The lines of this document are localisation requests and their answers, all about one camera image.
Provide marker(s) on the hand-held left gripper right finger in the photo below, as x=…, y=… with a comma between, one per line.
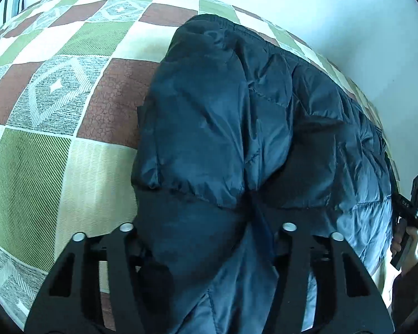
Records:
x=296, y=261

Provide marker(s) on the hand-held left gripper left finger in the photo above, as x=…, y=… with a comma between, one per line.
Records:
x=122, y=261

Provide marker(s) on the black quilted jacket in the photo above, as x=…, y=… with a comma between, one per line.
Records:
x=250, y=153

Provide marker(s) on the person's right forearm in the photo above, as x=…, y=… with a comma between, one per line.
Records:
x=411, y=295

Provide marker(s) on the person's right hand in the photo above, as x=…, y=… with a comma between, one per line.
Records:
x=411, y=245

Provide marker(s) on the bed with checkered sheet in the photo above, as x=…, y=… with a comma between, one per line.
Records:
x=55, y=128

